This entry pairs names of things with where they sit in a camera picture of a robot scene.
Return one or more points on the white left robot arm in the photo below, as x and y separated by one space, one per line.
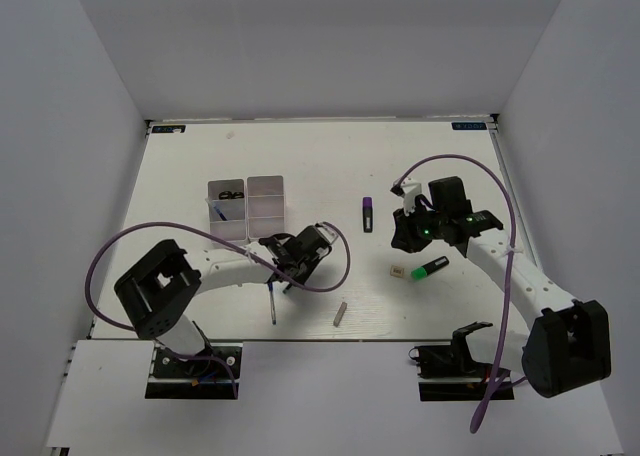
156 291

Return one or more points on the left white organizer tray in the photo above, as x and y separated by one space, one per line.
233 230

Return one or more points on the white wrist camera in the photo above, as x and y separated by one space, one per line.
323 236
408 190

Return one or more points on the right white organizer tray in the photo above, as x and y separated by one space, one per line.
266 206

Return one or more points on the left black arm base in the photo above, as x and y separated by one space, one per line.
170 378

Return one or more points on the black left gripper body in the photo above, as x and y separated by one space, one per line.
307 268

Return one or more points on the white organizer tray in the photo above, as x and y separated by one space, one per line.
266 206
233 230

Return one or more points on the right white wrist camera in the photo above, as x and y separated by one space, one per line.
408 190

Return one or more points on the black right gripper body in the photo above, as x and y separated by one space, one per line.
418 228

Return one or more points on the purple cap highlighter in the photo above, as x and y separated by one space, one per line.
367 214

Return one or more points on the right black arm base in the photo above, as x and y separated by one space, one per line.
458 370

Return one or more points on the small beige eraser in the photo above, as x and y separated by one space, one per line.
397 272

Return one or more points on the black handled scissors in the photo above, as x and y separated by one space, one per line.
230 195

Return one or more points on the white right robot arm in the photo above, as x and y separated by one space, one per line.
567 344

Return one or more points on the green cap highlighter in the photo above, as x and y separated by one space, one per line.
429 268

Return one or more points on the corner label sticker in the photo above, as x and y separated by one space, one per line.
469 126
168 129

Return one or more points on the left corner label sticker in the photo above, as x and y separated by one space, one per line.
168 129

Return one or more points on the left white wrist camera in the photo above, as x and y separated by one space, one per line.
323 236

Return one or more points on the right corner label sticker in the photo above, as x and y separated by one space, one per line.
469 126

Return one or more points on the blue pen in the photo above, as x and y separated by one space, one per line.
273 314
217 206

